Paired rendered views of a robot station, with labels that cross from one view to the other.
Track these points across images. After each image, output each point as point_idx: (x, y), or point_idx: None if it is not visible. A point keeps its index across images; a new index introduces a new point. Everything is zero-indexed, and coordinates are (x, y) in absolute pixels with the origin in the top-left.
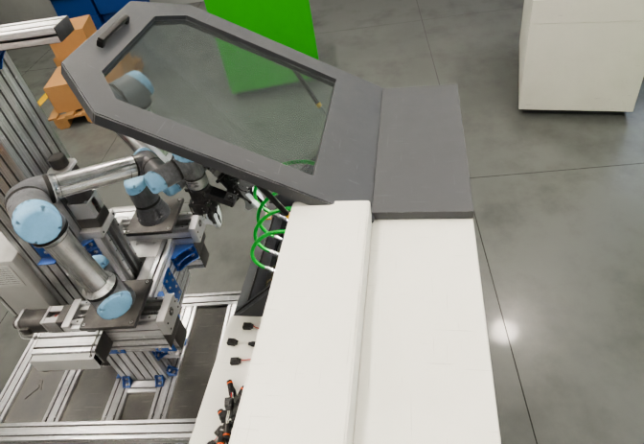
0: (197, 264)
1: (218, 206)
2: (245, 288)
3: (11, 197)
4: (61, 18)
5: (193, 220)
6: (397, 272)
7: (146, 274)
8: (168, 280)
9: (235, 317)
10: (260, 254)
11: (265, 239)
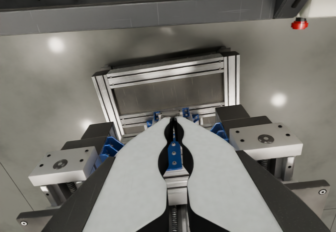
0: (113, 133)
1: (93, 216)
2: (213, 12)
3: None
4: None
5: (61, 180)
6: None
7: (182, 196)
8: (169, 161)
9: (319, 0)
10: (109, 7)
11: (57, 8)
